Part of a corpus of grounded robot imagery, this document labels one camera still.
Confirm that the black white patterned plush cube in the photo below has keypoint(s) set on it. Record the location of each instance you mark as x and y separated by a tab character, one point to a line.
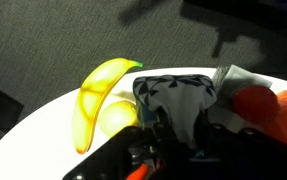
176	96

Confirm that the yellow banana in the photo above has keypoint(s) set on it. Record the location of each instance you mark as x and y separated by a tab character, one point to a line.
93	93

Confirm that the small black grey cube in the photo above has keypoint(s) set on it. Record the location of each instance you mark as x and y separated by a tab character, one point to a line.
236	78

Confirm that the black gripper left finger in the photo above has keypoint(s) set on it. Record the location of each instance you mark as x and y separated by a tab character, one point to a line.
143	143

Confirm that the small red ball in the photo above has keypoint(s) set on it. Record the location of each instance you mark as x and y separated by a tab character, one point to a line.
256	105

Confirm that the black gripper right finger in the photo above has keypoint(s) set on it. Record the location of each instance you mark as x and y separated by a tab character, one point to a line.
236	156

